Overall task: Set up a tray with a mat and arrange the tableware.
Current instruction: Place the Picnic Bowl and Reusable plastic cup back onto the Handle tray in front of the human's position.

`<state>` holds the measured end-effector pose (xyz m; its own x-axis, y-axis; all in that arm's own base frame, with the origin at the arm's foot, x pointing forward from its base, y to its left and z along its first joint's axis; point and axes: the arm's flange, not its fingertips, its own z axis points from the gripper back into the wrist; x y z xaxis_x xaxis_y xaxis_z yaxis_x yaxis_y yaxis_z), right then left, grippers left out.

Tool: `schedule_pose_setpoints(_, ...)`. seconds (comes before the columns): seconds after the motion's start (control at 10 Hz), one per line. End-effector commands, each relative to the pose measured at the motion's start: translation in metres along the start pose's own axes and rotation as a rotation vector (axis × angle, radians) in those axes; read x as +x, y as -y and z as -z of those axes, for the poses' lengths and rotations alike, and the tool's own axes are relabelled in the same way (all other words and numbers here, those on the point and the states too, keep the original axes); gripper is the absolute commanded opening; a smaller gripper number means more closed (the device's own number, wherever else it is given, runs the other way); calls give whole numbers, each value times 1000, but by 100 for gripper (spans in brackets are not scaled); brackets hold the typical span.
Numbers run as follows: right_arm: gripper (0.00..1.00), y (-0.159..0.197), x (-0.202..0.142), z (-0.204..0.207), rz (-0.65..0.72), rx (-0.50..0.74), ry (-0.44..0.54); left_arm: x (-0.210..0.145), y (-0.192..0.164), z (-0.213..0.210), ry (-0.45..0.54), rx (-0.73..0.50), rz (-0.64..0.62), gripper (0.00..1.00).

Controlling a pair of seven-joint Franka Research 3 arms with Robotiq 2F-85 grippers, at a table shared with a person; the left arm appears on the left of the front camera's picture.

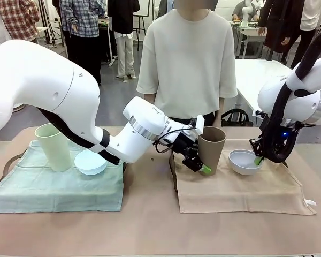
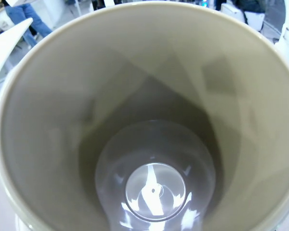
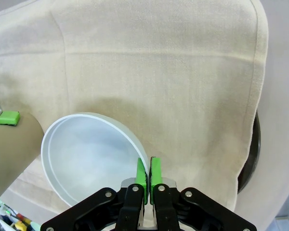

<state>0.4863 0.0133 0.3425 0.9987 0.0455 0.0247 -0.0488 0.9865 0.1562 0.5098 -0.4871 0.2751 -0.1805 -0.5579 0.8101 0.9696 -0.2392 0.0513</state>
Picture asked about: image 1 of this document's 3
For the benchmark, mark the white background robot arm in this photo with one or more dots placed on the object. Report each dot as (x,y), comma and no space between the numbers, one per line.
(246,13)

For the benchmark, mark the green cloth mat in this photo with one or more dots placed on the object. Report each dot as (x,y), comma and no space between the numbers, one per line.
(56,187)

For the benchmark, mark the person in long black coat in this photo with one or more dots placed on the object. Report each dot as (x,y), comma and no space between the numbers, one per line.
(281,26)

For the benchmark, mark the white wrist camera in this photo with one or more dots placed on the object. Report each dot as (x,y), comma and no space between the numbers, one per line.
(200,124)
(259,113)

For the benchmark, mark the person in blue plaid shirt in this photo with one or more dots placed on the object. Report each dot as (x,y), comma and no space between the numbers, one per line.
(83,18)

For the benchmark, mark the person in dark jacket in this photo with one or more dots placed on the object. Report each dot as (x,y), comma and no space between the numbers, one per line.
(163,5)

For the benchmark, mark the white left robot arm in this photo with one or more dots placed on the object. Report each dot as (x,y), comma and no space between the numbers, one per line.
(42,75)

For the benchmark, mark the black bag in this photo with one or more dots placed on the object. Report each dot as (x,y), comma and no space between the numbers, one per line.
(236,119)

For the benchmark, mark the person in black top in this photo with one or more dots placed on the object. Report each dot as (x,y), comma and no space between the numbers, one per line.
(123,13)

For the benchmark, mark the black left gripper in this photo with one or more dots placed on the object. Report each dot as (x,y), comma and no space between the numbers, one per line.
(187,144)

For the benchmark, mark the person in cream shirt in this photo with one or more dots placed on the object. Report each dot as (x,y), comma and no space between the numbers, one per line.
(187,67)

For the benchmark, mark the grey background desk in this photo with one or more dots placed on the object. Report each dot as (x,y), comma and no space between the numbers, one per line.
(254,40)

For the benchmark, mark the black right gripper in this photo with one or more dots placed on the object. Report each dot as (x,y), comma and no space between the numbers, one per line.
(283,139)

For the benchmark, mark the person's left forearm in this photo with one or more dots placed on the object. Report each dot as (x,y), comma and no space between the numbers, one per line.
(220,112)

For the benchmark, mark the person in white shirt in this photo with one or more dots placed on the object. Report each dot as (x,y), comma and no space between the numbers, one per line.
(311,13)

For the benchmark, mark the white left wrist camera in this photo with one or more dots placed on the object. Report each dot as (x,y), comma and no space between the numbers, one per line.
(200,124)

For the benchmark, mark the black easel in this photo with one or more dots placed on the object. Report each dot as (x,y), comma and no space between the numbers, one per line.
(144,29)

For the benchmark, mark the person in red plaid shirt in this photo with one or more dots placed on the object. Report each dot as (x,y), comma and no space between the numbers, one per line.
(18,18)

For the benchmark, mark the white bowl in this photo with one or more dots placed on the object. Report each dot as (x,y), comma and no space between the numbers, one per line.
(242,166)

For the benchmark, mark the pale green tall cup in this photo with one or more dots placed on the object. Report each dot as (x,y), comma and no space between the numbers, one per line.
(56,152)

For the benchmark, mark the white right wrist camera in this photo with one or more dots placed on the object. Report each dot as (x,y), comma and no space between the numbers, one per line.
(259,113)

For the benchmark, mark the dark brown serving tray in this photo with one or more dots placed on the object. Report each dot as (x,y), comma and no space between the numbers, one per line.
(9,162)
(173,176)

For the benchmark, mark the whiteboard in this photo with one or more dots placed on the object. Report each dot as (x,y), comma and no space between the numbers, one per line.
(143,8)

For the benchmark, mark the light blue bowl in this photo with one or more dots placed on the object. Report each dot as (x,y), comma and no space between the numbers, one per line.
(89,164)

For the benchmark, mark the brown tall cup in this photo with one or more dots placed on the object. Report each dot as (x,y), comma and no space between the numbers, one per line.
(212,150)

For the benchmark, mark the white side table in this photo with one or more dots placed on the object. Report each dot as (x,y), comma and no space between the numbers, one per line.
(248,80)

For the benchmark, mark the round wooden-rimmed base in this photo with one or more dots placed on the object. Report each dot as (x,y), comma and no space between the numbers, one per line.
(18,107)

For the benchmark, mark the beige cloth mat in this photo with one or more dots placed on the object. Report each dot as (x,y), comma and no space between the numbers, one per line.
(243,192)

